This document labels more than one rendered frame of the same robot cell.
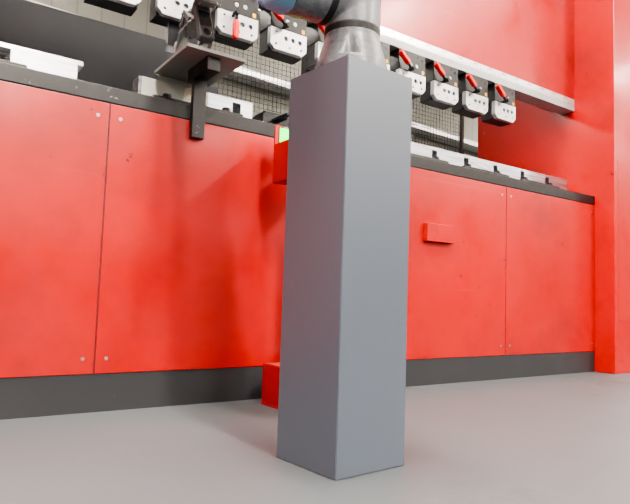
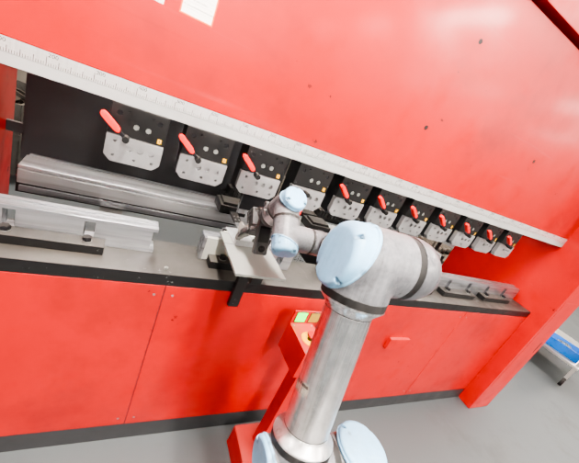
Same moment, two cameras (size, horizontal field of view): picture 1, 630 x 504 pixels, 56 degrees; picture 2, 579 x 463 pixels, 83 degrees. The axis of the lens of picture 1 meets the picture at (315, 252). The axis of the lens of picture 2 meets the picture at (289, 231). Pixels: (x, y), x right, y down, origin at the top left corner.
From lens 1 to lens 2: 1.42 m
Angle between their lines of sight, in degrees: 26
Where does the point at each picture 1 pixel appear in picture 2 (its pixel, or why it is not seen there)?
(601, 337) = (474, 386)
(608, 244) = (516, 345)
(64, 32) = not seen: hidden behind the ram
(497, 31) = (539, 191)
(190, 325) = (195, 399)
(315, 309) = not seen: outside the picture
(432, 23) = (484, 187)
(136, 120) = (186, 295)
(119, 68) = not seen: hidden behind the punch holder
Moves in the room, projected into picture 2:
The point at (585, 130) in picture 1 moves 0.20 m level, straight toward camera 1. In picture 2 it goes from (558, 266) to (562, 273)
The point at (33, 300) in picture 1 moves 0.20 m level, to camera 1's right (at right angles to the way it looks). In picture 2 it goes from (86, 396) to (134, 421)
